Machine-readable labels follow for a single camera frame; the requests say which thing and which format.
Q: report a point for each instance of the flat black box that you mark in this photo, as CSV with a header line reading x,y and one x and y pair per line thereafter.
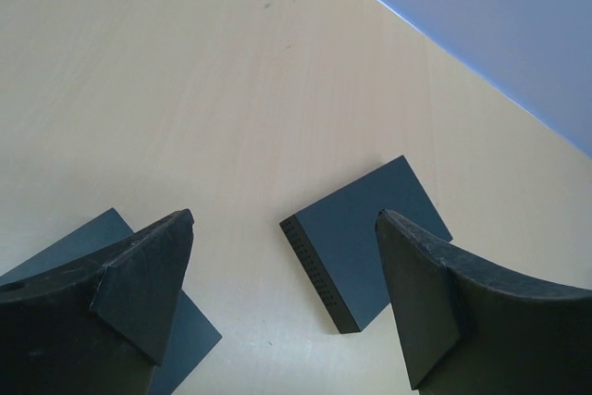
x,y
192,335

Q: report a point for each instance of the black network switch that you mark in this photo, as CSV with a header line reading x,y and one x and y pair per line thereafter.
x,y
334,239

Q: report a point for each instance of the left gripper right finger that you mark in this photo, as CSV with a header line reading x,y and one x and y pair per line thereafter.
x,y
469,326

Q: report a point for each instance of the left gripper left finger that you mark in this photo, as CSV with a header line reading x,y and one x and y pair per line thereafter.
x,y
99,324

